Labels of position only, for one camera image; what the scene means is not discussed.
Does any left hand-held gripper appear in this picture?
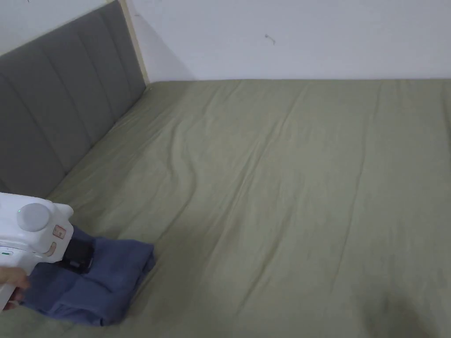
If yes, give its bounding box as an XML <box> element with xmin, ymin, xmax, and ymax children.
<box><xmin>0</xmin><ymin>192</ymin><xmax>95</xmax><ymax>311</ymax></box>

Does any dark blue garment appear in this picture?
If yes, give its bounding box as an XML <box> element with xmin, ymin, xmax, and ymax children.
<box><xmin>18</xmin><ymin>225</ymin><xmax>155</xmax><ymax>327</ymax></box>

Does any person's left hand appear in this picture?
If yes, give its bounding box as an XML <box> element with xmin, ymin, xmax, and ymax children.
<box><xmin>0</xmin><ymin>266</ymin><xmax>30</xmax><ymax>311</ymax></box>

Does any grey padded headboard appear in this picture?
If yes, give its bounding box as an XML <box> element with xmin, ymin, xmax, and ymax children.
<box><xmin>0</xmin><ymin>0</ymin><xmax>148</xmax><ymax>200</ymax></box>

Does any bed with pale green sheet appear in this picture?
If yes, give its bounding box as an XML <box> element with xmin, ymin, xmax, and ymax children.
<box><xmin>0</xmin><ymin>78</ymin><xmax>451</xmax><ymax>338</ymax></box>

